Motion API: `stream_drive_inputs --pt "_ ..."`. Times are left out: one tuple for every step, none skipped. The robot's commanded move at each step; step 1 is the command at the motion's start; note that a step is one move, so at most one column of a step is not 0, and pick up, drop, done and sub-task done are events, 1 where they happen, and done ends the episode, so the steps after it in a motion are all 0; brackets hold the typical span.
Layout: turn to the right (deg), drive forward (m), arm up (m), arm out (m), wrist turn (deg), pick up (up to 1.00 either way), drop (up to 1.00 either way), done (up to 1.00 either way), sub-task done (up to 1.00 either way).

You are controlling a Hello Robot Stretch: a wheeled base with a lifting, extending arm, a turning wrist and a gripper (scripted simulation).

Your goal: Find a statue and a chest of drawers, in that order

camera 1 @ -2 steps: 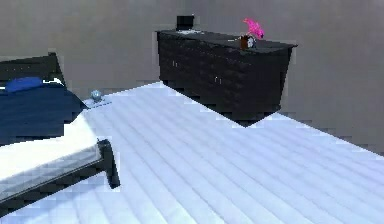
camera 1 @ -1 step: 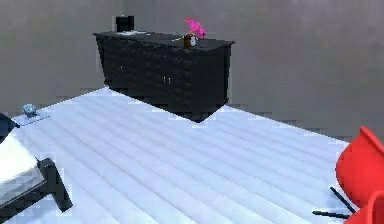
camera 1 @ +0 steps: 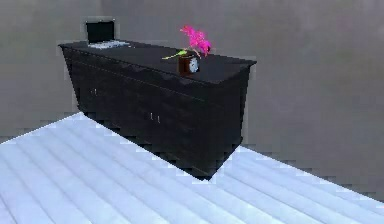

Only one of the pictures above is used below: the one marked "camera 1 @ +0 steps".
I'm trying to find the black sideboard cupboard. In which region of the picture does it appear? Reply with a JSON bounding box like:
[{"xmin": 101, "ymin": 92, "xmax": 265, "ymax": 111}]
[{"xmin": 58, "ymin": 40, "xmax": 258, "ymax": 181}]

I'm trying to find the grey open laptop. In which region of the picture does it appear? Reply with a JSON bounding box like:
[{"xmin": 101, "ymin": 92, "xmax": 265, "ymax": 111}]
[{"xmin": 84, "ymin": 19, "xmax": 131, "ymax": 50}]

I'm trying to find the pink flower plant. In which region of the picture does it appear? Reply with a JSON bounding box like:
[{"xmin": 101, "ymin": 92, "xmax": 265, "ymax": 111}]
[{"xmin": 161, "ymin": 24, "xmax": 213, "ymax": 61}]

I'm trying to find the brown alarm clock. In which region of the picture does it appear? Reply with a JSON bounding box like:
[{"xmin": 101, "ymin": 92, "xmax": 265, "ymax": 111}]
[{"xmin": 177, "ymin": 54, "xmax": 201, "ymax": 78}]

